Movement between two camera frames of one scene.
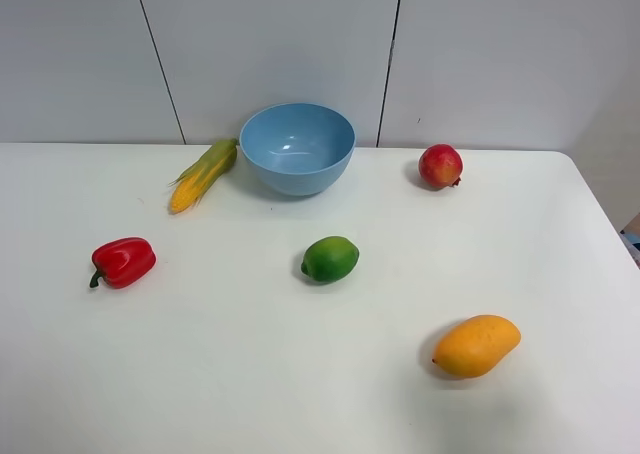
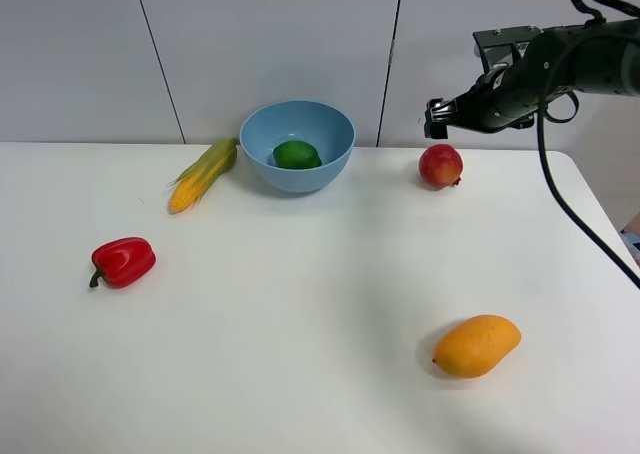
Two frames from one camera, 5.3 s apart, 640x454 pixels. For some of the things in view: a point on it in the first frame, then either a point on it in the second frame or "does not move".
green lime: x=329 y=259 to x=295 y=154
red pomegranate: x=441 y=165 does not move
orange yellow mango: x=476 y=346 does not move
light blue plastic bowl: x=298 y=149 does not move
